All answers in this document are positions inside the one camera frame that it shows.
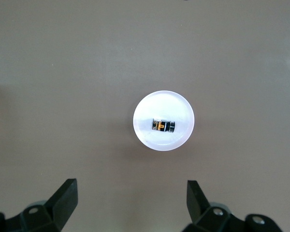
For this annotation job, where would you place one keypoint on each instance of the pink round plate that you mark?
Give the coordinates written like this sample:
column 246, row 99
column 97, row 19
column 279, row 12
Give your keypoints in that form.
column 164, row 106

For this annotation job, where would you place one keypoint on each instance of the orange and black switch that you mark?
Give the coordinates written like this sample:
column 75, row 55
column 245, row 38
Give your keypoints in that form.
column 160, row 126

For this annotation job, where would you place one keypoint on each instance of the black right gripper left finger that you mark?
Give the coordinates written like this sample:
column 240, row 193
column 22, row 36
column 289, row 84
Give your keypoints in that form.
column 60, row 205

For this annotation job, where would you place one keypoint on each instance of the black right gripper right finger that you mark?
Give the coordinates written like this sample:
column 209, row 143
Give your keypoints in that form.
column 198, row 205

